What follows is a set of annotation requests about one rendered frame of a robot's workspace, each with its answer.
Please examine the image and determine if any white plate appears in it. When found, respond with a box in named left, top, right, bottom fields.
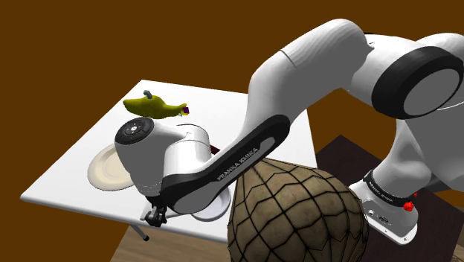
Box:
left=190, top=186, right=233, bottom=223

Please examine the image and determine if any cream plate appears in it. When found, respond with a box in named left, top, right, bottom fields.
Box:
left=87, top=143, right=136, bottom=193

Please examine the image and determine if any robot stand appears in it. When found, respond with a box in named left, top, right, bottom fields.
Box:
left=314, top=134, right=464, bottom=262

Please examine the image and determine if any white table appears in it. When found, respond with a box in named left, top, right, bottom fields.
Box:
left=19, top=79, right=319, bottom=245

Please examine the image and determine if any brown patterned round vase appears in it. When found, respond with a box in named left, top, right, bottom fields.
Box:
left=226, top=157, right=370, bottom=262

